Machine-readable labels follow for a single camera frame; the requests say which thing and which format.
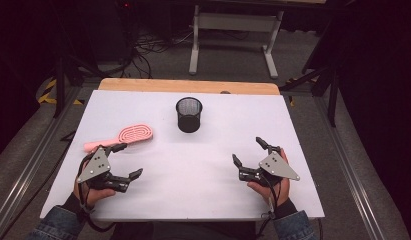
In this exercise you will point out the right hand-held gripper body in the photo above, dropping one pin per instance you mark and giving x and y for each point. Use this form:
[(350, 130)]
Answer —
[(278, 166)]

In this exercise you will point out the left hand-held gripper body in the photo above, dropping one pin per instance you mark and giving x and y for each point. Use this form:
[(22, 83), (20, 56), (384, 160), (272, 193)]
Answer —
[(94, 166)]

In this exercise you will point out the pink hairbrush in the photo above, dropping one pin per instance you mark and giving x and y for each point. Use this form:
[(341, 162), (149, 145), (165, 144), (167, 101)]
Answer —
[(136, 133)]

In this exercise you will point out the black mesh pen holder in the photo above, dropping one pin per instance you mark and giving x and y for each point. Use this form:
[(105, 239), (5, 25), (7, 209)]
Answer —
[(188, 116)]

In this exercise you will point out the person's right hand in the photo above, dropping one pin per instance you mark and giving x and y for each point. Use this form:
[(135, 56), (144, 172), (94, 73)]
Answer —
[(269, 194)]

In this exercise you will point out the person's left hand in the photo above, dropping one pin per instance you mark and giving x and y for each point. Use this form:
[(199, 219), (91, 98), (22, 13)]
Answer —
[(94, 196)]

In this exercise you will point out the white board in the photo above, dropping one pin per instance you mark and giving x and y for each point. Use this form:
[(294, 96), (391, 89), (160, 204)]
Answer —
[(193, 173)]

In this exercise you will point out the yellow black floor tape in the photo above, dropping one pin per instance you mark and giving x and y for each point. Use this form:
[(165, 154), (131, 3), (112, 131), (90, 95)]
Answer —
[(48, 93), (290, 100)]

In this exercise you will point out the person's lap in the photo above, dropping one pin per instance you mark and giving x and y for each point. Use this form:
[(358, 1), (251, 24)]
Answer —
[(186, 231)]

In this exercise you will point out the black metal stand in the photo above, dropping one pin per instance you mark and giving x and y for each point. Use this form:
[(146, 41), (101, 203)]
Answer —
[(332, 96), (60, 86)]

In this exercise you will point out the wooden table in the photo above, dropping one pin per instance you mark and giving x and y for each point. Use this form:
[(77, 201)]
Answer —
[(189, 86)]

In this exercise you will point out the aluminium floor rail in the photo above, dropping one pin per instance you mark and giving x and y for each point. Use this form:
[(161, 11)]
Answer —
[(29, 166), (349, 173)]

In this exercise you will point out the white metal table frame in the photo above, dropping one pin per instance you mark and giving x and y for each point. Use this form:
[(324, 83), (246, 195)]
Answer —
[(236, 22)]

